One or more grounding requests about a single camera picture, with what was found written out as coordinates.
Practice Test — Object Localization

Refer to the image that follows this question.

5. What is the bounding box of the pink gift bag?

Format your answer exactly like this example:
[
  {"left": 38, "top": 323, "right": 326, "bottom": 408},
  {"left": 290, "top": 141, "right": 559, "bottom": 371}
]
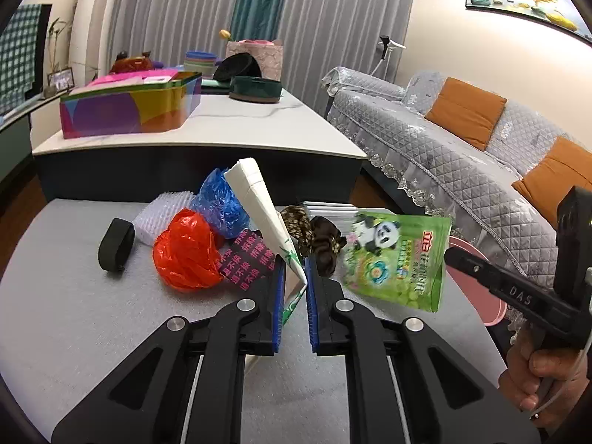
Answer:
[{"left": 226, "top": 39, "right": 284, "bottom": 81}]

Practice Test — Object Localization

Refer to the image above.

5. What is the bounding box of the black television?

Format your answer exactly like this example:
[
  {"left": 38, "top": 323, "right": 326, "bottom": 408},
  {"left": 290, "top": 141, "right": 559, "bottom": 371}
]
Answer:
[{"left": 0, "top": 4, "right": 53, "bottom": 118}]

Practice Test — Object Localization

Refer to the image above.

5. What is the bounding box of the white paper carton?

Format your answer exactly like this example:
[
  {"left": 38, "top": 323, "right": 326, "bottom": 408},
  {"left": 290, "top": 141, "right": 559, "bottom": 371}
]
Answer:
[{"left": 224, "top": 157, "right": 310, "bottom": 324}]

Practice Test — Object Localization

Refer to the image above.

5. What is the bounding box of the black band roll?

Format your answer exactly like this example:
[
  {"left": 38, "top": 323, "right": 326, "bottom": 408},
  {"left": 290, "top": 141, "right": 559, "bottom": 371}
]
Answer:
[{"left": 98, "top": 218, "right": 136, "bottom": 273}]

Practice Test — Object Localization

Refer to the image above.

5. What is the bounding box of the stack of coloured bowls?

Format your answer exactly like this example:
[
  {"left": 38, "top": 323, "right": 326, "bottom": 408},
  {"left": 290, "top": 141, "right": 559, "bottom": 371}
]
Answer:
[{"left": 184, "top": 51, "right": 218, "bottom": 75}]

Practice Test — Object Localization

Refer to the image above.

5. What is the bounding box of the teal curtain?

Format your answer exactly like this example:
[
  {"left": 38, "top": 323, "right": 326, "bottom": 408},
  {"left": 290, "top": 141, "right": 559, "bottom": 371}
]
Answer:
[{"left": 230, "top": 0, "right": 290, "bottom": 42}]

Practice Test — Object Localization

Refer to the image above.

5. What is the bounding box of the dark television cabinet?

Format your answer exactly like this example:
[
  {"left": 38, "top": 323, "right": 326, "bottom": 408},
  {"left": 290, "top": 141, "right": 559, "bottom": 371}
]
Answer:
[{"left": 0, "top": 81, "right": 63, "bottom": 186}]

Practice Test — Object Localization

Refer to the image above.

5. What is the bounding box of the grey curtain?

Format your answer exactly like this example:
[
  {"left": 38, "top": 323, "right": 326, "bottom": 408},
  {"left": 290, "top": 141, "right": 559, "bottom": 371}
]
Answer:
[{"left": 108, "top": 0, "right": 417, "bottom": 102}]

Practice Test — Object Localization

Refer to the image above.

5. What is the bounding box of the green checked cloth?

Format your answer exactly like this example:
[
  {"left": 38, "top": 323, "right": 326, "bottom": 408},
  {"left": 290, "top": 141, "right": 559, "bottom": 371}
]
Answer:
[{"left": 0, "top": 4, "right": 42, "bottom": 112}]

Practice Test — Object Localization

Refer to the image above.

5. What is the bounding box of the pink paper envelope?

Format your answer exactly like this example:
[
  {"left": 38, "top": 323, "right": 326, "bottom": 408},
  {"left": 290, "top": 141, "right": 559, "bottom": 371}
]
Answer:
[{"left": 85, "top": 68, "right": 179, "bottom": 88}]

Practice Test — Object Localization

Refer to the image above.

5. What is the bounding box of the pink bin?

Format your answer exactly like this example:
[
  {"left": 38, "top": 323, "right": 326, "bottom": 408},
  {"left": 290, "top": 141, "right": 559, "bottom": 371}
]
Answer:
[{"left": 444, "top": 236, "right": 509, "bottom": 327}]

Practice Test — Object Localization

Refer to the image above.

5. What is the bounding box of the dark brown scrunchie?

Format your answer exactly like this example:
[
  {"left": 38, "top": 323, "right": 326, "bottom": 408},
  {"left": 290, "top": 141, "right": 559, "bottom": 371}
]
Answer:
[{"left": 309, "top": 215, "right": 347, "bottom": 276}]

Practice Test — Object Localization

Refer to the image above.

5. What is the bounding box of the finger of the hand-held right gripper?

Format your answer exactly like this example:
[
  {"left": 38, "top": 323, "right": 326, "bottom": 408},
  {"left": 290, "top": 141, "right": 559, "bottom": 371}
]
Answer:
[{"left": 444, "top": 246, "right": 556, "bottom": 321}]

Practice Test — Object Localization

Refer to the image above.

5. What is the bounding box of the white top coffee table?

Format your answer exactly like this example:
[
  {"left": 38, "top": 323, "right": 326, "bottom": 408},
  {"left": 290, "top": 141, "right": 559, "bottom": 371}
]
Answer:
[{"left": 30, "top": 81, "right": 368, "bottom": 204}]

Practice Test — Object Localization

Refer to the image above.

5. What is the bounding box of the green bamboo plant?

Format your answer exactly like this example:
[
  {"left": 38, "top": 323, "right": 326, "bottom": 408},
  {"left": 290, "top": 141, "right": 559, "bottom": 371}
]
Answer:
[{"left": 45, "top": 17, "right": 75, "bottom": 75}]

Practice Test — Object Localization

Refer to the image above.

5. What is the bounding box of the leopard print scrunchie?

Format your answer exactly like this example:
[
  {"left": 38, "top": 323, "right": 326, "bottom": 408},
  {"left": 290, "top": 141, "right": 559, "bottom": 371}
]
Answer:
[{"left": 280, "top": 205, "right": 313, "bottom": 257}]

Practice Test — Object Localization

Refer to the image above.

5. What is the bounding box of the brown teapot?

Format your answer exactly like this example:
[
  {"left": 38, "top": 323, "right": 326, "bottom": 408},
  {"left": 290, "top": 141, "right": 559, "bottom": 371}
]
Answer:
[{"left": 110, "top": 50, "right": 155, "bottom": 75}]

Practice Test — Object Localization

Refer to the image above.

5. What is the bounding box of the white standing air conditioner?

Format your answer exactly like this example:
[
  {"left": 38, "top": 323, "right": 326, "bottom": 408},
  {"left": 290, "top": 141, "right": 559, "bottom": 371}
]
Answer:
[{"left": 69, "top": 0, "right": 118, "bottom": 84}]

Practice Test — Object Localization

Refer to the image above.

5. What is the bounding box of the grey foam mat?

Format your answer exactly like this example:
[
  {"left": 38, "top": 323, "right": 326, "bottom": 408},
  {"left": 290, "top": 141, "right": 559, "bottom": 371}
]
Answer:
[{"left": 0, "top": 198, "right": 509, "bottom": 444}]

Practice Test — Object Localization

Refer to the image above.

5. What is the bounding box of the green round tin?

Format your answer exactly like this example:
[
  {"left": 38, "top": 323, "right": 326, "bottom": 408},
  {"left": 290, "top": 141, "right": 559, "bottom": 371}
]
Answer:
[{"left": 229, "top": 75, "right": 283, "bottom": 103}]

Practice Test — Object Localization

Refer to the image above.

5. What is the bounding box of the person's right hand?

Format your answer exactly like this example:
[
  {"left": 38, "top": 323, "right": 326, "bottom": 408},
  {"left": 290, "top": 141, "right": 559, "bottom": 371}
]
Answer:
[{"left": 498, "top": 321, "right": 592, "bottom": 421}]

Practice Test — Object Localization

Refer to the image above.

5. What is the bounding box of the colourful tin box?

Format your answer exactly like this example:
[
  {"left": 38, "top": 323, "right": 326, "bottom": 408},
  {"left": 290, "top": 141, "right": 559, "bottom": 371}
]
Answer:
[{"left": 59, "top": 71, "right": 203, "bottom": 139}]

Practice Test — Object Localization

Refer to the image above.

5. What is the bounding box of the white floor stand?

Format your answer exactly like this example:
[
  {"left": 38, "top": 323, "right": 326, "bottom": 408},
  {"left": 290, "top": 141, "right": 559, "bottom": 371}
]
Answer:
[{"left": 372, "top": 36, "right": 407, "bottom": 77}]

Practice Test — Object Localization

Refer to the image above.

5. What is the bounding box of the green panda snack pouch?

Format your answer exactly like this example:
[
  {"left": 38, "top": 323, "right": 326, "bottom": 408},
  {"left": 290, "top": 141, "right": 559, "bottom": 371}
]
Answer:
[{"left": 341, "top": 210, "right": 453, "bottom": 313}]

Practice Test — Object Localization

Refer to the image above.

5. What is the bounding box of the orange cushion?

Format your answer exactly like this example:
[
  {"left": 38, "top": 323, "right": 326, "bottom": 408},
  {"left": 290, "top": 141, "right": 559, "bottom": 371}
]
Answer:
[
  {"left": 424, "top": 76, "right": 508, "bottom": 151},
  {"left": 512, "top": 136, "right": 592, "bottom": 229}
]

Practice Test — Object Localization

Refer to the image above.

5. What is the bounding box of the small photo frame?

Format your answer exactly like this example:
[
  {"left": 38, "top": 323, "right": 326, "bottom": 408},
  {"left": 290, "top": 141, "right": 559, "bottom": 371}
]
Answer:
[{"left": 46, "top": 67, "right": 75, "bottom": 93}]

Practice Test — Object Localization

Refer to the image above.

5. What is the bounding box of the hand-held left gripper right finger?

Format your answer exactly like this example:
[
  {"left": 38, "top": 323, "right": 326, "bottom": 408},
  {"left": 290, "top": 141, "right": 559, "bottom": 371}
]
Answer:
[{"left": 305, "top": 254, "right": 542, "bottom": 444}]

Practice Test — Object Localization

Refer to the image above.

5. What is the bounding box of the grey quilted sofa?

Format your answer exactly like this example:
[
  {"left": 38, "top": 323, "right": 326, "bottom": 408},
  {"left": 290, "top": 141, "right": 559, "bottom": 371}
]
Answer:
[{"left": 321, "top": 65, "right": 592, "bottom": 334}]

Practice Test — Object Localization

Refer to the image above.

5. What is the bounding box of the blue plastic bag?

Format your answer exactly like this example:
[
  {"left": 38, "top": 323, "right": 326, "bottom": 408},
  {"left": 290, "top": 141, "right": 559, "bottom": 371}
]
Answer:
[{"left": 191, "top": 168, "right": 253, "bottom": 240}]

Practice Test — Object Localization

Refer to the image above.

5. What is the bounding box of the clear bubble wrap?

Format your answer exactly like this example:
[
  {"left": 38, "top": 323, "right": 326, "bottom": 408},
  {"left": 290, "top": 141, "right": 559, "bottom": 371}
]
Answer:
[{"left": 133, "top": 189, "right": 197, "bottom": 246}]

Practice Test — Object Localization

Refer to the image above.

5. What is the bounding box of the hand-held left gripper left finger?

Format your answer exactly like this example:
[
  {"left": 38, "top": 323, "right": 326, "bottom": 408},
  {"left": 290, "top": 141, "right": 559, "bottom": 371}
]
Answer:
[{"left": 51, "top": 254, "right": 287, "bottom": 444}]

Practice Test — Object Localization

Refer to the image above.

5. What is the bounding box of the pink printed dark wrapper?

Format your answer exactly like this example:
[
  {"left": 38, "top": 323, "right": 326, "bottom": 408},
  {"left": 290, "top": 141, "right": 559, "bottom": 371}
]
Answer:
[{"left": 217, "top": 229, "right": 278, "bottom": 292}]

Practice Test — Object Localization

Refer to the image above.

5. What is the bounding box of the orange plastic bag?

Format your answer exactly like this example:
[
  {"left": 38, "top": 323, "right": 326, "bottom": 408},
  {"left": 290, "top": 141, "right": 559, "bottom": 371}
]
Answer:
[{"left": 152, "top": 208, "right": 227, "bottom": 293}]

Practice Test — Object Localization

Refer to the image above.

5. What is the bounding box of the black round lid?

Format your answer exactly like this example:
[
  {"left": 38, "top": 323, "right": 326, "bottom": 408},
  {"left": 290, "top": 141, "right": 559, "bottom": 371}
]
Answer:
[{"left": 213, "top": 52, "right": 263, "bottom": 81}]

